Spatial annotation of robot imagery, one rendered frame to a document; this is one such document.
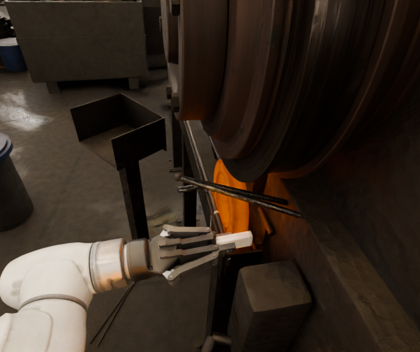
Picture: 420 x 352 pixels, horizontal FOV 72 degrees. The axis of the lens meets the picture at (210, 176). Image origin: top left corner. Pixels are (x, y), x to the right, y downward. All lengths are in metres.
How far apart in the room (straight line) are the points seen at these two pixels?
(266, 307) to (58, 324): 0.30
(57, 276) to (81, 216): 1.19
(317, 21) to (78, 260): 0.49
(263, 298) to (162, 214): 1.23
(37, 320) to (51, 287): 0.06
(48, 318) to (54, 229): 1.23
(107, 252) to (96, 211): 1.18
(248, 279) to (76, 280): 0.28
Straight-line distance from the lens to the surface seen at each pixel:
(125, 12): 2.86
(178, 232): 0.59
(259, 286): 0.47
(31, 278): 0.57
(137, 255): 0.55
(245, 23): 0.30
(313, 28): 0.25
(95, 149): 1.12
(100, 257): 0.56
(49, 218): 1.78
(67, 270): 0.56
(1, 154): 1.57
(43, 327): 0.50
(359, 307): 0.42
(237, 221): 0.58
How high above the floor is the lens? 1.20
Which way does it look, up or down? 40 degrees down
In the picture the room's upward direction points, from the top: 3 degrees clockwise
